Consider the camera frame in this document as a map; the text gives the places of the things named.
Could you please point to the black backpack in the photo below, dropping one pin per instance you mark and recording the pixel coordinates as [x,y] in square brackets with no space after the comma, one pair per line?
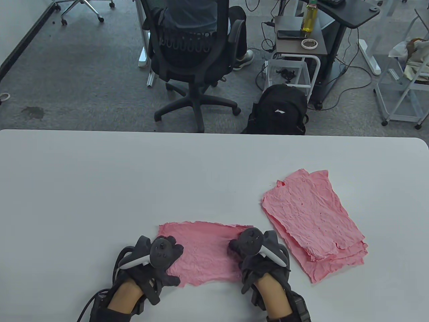
[278,110]

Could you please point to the person's right hand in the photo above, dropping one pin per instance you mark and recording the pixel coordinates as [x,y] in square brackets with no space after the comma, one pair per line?
[258,268]

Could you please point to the white desk foot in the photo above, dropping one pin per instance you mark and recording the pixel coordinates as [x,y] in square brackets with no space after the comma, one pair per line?
[368,57]

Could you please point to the white desk leg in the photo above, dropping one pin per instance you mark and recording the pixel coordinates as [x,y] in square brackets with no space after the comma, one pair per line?
[142,27]

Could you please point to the grey side table white frame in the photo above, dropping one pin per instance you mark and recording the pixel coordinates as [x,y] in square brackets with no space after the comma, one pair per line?
[288,23]

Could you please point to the person's right forearm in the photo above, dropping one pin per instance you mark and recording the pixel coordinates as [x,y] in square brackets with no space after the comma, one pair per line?
[273,297]

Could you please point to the person's left forearm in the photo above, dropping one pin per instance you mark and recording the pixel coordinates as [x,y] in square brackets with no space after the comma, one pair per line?
[125,297]

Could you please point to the swivel chair with chrome base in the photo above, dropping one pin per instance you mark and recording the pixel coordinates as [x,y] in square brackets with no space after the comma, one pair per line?
[88,6]

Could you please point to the beige cloth bundle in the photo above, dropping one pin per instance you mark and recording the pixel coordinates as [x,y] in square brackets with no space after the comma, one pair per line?
[417,63]

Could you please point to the white tape roll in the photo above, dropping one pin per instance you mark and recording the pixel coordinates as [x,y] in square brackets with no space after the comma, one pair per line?
[310,48]
[8,96]

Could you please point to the black standing desk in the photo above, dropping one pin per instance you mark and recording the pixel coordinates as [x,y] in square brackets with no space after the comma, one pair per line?
[355,15]

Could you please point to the black white handheld controller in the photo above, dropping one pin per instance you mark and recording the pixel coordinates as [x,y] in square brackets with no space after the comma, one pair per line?
[161,253]
[250,239]

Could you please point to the white plastic bag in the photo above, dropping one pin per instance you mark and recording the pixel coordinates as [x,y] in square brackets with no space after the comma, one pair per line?
[399,48]

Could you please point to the yellow drink bottle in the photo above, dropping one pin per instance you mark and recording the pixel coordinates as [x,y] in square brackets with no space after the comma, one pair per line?
[309,20]

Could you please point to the black keyboard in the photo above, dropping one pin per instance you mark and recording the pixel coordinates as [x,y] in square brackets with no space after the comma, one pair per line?
[333,2]

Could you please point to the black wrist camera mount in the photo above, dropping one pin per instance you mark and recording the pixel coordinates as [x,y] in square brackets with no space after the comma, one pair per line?
[248,283]
[152,295]

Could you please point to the small black gadget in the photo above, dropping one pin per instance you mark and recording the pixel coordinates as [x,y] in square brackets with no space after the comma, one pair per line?
[286,75]

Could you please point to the white wheeled rack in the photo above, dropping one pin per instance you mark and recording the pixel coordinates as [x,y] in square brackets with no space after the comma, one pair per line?
[404,107]

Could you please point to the black phone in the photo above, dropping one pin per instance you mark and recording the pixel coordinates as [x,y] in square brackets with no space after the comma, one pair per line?
[290,34]

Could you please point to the person's left hand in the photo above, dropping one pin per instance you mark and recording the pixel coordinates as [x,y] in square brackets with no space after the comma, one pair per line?
[174,248]

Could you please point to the black mesh office chair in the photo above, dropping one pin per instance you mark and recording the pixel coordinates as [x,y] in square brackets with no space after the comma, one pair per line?
[191,60]

